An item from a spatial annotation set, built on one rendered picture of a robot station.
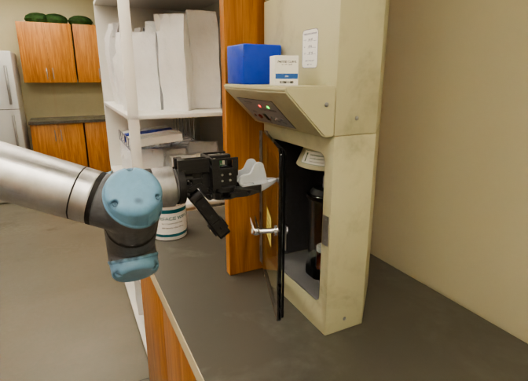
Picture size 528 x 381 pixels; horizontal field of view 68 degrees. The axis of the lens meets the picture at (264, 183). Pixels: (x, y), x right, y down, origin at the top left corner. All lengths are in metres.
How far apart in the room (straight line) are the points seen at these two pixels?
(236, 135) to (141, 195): 0.62
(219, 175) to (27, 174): 0.32
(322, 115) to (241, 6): 0.45
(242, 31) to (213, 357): 0.81
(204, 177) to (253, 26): 0.52
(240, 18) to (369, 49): 0.40
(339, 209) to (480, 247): 0.44
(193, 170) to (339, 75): 0.34
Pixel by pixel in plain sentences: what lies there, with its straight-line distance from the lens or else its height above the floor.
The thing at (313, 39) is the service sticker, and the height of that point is 1.60.
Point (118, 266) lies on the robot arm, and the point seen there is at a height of 1.25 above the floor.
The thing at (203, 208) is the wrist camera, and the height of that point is 1.29.
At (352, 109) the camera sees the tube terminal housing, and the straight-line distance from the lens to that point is 0.84.
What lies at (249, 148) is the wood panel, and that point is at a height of 1.33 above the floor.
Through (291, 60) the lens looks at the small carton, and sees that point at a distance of 0.85.
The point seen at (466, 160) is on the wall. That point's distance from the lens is 1.15.
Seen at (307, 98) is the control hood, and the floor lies 1.49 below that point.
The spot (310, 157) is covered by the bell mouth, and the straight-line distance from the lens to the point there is 0.94.
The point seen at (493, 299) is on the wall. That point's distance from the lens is 1.19.
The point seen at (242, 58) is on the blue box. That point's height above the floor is 1.57.
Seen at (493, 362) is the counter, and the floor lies 0.94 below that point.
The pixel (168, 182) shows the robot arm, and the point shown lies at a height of 1.35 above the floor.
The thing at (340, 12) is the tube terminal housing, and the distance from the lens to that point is 0.82.
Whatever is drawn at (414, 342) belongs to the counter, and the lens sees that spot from 1.03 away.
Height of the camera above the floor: 1.53
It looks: 15 degrees down
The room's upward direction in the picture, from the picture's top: straight up
